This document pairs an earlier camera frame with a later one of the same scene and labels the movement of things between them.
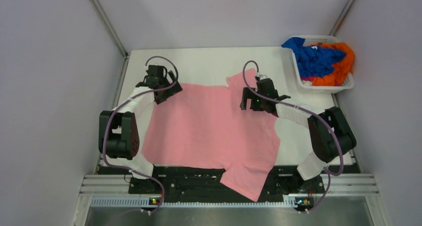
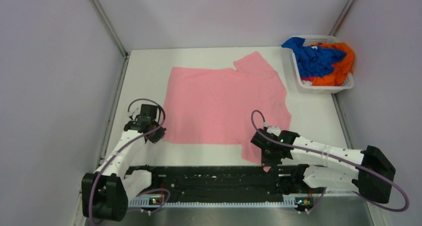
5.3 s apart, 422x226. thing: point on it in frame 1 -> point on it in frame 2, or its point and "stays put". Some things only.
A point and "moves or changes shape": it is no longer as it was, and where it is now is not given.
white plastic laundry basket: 310,40 stays put
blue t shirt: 313,61 stays put
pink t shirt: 205,127 moves or changes shape
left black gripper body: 168,92 -> 158,135
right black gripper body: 257,103 -> 268,159
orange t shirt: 341,70 stays put
